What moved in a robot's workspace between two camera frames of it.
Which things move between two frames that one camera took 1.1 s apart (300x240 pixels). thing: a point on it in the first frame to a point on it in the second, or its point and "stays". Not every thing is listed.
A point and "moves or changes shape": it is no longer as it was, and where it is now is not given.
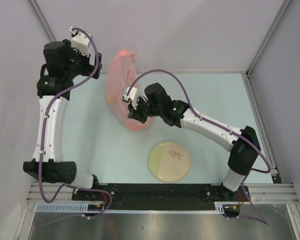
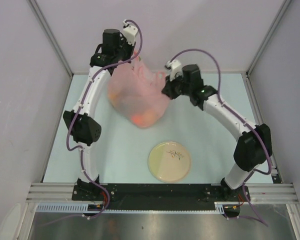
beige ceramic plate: x=169 y=161 stays
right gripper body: x=144 y=109 to x=177 y=87
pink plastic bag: x=121 y=74 moves or changes shape
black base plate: x=162 y=196 stays
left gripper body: x=79 y=63 to x=124 y=51
